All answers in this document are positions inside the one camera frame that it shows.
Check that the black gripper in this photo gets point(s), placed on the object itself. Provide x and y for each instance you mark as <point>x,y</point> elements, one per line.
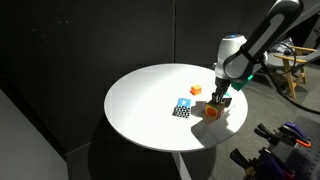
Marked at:
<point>222,86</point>

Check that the colourful plush block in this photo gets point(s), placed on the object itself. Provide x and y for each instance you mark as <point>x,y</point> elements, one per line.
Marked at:
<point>214,111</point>

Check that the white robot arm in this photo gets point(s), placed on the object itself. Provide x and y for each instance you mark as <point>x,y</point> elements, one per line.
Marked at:
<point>238,57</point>

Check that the blue block with number four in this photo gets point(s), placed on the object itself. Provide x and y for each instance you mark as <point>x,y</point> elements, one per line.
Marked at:
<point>227,99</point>

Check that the white block with teal triangle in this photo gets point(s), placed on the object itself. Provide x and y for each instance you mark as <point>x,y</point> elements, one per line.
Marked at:
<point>182,108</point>

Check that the small orange cube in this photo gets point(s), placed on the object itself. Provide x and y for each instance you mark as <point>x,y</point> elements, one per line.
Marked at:
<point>196,89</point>

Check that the orange-tipped black clamp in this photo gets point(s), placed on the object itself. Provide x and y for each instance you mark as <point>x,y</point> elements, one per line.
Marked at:
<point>288,133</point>

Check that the wooden chair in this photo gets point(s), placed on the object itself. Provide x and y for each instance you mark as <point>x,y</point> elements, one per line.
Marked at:
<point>294,65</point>

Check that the purple black clamp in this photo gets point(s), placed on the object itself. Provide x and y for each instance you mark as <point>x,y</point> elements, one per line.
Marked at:
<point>267,166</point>

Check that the perforated metal board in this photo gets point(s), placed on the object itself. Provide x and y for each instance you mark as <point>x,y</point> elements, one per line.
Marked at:
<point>304,161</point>

